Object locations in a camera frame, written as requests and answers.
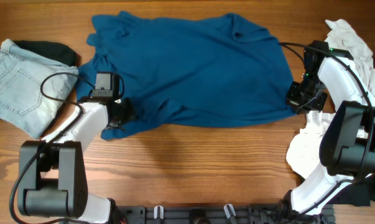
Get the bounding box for blue t-shirt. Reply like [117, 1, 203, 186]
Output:
[79, 11, 293, 140]

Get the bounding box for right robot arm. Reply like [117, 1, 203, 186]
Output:
[275, 57, 375, 222]

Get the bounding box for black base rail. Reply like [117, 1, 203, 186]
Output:
[108, 204, 336, 224]

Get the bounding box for black garment under white cloth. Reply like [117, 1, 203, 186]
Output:
[299, 174, 375, 208]

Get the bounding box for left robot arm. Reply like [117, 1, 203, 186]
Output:
[9, 96, 131, 223]

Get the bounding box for light blue denim jeans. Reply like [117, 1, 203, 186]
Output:
[0, 39, 78, 139]

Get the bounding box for white cloth pile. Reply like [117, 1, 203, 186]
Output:
[286, 19, 375, 179]

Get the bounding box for black garment behind jeans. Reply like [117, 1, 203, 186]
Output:
[14, 40, 81, 66]

